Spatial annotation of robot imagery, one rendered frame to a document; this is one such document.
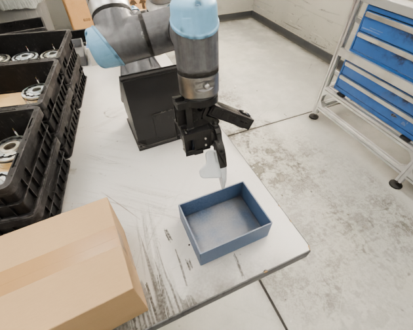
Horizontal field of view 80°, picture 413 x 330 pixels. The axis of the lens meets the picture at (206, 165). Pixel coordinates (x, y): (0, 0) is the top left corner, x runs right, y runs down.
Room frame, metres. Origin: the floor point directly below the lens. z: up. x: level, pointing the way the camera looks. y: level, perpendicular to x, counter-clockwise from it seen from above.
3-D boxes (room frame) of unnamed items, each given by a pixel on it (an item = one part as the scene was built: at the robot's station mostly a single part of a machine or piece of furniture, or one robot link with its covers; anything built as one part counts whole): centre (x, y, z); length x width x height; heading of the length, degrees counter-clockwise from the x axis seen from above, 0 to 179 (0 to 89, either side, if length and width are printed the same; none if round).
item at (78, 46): (1.40, 0.79, 0.73); 0.27 x 0.20 x 0.05; 22
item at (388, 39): (1.40, -1.12, 0.60); 0.72 x 0.03 x 0.56; 23
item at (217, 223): (0.34, -0.05, 0.74); 0.20 x 0.15 x 0.07; 114
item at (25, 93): (0.79, 0.60, 0.86); 0.10 x 0.10 x 0.01
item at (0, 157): (0.49, 0.53, 0.86); 0.10 x 0.10 x 0.01
